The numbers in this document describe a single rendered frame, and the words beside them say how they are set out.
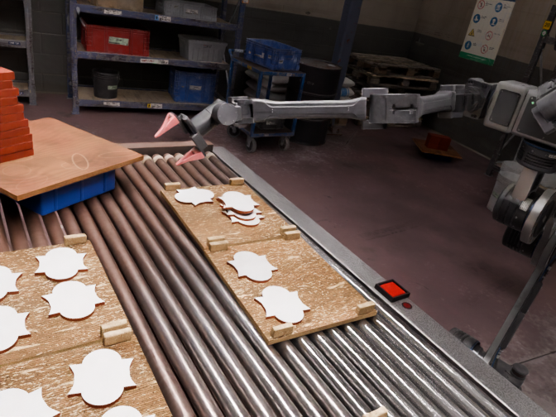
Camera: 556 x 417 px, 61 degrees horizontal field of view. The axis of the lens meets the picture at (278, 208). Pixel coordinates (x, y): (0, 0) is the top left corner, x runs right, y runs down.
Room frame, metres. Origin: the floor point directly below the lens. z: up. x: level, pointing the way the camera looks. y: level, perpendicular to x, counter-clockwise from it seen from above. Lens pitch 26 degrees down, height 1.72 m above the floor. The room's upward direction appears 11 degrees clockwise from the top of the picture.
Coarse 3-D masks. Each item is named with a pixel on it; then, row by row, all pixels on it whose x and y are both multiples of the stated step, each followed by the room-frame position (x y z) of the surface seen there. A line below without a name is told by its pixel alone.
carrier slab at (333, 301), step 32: (224, 256) 1.19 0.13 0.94; (288, 256) 1.26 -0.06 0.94; (320, 256) 1.29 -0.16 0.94; (256, 288) 1.06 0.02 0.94; (288, 288) 1.09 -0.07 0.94; (320, 288) 1.12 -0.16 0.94; (352, 288) 1.15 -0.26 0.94; (256, 320) 0.93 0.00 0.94; (320, 320) 0.98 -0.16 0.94; (352, 320) 1.02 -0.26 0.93
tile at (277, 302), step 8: (272, 288) 1.06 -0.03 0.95; (280, 288) 1.07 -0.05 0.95; (264, 296) 1.02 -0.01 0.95; (272, 296) 1.03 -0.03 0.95; (280, 296) 1.04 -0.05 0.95; (288, 296) 1.04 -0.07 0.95; (296, 296) 1.05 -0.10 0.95; (264, 304) 0.99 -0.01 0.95; (272, 304) 0.99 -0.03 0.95; (280, 304) 1.00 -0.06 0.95; (288, 304) 1.01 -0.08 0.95; (296, 304) 1.01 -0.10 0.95; (272, 312) 0.96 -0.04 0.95; (280, 312) 0.97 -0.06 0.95; (288, 312) 0.98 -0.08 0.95; (296, 312) 0.98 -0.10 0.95; (304, 312) 1.00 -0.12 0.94; (280, 320) 0.94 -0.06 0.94; (288, 320) 0.94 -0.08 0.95; (296, 320) 0.95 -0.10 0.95
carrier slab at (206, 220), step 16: (176, 192) 1.55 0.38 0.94; (224, 192) 1.63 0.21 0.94; (240, 192) 1.66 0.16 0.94; (176, 208) 1.43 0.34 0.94; (192, 208) 1.45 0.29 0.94; (208, 208) 1.47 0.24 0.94; (256, 208) 1.54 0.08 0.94; (192, 224) 1.34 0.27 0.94; (208, 224) 1.36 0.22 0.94; (224, 224) 1.38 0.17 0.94; (272, 224) 1.45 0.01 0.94; (288, 224) 1.47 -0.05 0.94; (240, 240) 1.30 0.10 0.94; (256, 240) 1.32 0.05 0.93
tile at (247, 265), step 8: (240, 256) 1.19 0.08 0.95; (248, 256) 1.20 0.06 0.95; (256, 256) 1.21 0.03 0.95; (264, 256) 1.21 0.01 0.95; (232, 264) 1.14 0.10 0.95; (240, 264) 1.15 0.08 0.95; (248, 264) 1.16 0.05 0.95; (256, 264) 1.17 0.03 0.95; (264, 264) 1.17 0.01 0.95; (240, 272) 1.11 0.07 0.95; (248, 272) 1.12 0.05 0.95; (256, 272) 1.12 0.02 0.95; (264, 272) 1.13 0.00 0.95; (256, 280) 1.09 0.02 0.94; (264, 280) 1.10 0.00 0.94
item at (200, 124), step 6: (180, 114) 1.24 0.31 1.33; (198, 114) 1.25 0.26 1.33; (204, 114) 1.24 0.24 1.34; (210, 114) 1.24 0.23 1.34; (186, 120) 1.21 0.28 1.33; (192, 120) 1.23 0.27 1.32; (198, 120) 1.23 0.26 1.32; (204, 120) 1.23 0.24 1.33; (192, 126) 1.21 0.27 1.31; (198, 126) 1.22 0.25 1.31; (204, 126) 1.23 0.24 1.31; (210, 126) 1.24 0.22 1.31; (198, 132) 1.21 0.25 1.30; (204, 132) 1.23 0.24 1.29
